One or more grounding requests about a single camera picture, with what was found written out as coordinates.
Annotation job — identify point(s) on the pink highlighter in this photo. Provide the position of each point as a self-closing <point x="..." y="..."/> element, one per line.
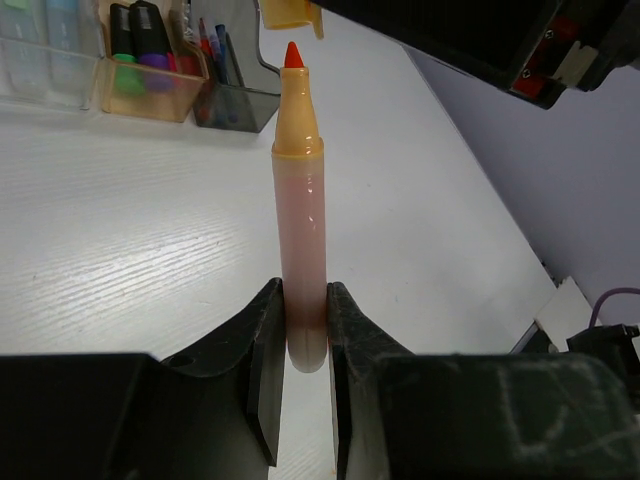
<point x="187" y="64"/>

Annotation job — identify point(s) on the green glue tube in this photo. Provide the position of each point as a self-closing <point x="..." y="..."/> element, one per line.
<point x="16" y="24"/>

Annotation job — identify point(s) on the green highlighter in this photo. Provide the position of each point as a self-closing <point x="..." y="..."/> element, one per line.
<point x="122" y="50"/>

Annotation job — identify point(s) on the clear plastic container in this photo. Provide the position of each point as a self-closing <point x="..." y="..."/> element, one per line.
<point x="41" y="90"/>

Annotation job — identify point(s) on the dark grey plastic container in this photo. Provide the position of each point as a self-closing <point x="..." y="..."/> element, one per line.
<point x="249" y="100"/>

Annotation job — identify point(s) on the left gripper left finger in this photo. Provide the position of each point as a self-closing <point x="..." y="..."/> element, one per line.
<point x="209" y="411"/>

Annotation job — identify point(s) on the blue gel pen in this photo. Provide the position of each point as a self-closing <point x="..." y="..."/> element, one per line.
<point x="222" y="43"/>

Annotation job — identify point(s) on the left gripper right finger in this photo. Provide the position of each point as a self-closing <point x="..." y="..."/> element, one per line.
<point x="399" y="415"/>

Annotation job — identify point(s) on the blue glue tube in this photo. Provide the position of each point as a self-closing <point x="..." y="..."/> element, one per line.
<point x="64" y="37"/>

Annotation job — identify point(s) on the orange glue tube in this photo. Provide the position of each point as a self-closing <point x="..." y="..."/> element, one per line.
<point x="299" y="183"/>

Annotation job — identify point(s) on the purple highlighter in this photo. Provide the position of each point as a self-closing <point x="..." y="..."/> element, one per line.
<point x="151" y="45"/>

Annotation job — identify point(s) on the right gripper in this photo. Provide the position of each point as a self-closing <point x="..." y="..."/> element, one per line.
<point x="533" y="50"/>

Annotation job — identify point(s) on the orange plastic container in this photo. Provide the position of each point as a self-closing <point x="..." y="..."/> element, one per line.
<point x="171" y="106"/>

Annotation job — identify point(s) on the red gel pen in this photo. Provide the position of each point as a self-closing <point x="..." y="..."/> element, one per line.
<point x="204" y="40"/>

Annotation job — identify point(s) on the orange eraser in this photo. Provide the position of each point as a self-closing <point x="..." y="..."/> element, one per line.
<point x="290" y="14"/>

